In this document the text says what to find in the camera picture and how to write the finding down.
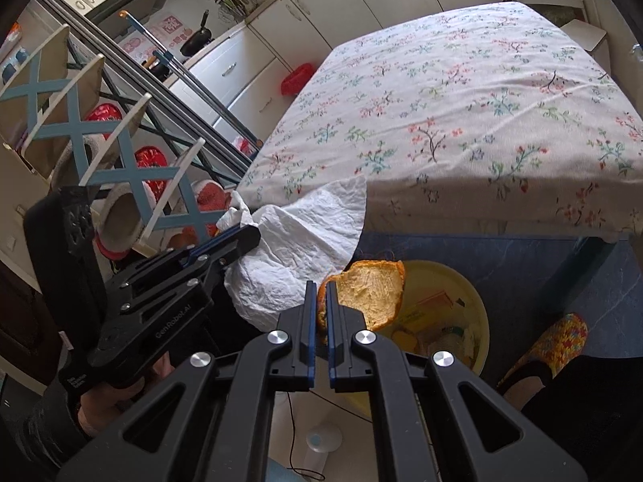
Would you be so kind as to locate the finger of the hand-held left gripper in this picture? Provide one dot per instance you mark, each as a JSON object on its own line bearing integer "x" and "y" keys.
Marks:
{"x": 201, "y": 247}
{"x": 241, "y": 246}

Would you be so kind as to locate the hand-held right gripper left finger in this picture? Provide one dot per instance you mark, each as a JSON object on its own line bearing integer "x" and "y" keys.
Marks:
{"x": 311, "y": 341}

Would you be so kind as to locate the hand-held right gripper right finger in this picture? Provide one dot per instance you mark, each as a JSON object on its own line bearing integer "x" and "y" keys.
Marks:
{"x": 331, "y": 341}

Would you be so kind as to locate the white plastic bag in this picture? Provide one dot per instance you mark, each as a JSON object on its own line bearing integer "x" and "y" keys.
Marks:
{"x": 301, "y": 241}

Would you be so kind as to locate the orange peel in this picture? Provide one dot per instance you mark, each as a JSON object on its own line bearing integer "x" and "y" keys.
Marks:
{"x": 369, "y": 291}

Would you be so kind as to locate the yellow plastic basin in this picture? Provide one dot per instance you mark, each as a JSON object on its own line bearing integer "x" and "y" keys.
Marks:
{"x": 467, "y": 306}

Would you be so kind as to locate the person's left forearm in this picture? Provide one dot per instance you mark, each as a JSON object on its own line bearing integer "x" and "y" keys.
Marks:
{"x": 45, "y": 427}

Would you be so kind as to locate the red trash bin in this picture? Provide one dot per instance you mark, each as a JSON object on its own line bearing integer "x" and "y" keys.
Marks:
{"x": 296, "y": 80}

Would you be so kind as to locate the person's left hand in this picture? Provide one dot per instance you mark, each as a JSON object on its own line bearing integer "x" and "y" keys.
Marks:
{"x": 105, "y": 409}

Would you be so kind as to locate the white and blue shoe rack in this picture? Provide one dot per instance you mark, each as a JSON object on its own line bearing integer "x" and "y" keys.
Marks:
{"x": 123, "y": 175}

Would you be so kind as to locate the white round device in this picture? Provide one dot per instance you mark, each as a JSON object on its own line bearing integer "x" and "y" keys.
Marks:
{"x": 324, "y": 444}

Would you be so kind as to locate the blue patterned slippers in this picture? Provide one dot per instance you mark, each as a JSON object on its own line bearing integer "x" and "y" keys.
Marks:
{"x": 12, "y": 68}

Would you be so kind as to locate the black frying pan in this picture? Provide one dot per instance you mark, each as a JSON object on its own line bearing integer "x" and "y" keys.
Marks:
{"x": 196, "y": 40}

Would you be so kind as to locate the colourful knitted slipper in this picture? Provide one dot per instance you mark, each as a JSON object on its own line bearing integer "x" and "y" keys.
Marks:
{"x": 552, "y": 341}

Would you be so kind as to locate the floral tablecloth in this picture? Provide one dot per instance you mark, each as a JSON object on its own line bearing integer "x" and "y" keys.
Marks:
{"x": 452, "y": 110}

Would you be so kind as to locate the white base cabinets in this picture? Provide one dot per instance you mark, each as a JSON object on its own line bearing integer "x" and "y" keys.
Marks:
{"x": 351, "y": 0}

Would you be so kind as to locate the person's right leg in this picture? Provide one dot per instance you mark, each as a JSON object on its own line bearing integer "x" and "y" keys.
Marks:
{"x": 593, "y": 421}

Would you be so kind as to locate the white stool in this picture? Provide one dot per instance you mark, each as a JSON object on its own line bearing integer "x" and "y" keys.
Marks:
{"x": 582, "y": 35}

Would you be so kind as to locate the leafy greens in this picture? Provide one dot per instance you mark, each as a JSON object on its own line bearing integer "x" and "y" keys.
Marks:
{"x": 565, "y": 15}

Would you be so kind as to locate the crinkled clear plastic bag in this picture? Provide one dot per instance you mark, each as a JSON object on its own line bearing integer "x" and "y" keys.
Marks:
{"x": 635, "y": 55}

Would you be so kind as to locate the grey metal frame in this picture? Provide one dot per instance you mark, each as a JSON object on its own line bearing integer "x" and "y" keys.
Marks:
{"x": 191, "y": 123}

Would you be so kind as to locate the red paper wall stickers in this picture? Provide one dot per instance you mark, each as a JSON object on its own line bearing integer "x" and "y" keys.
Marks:
{"x": 171, "y": 25}

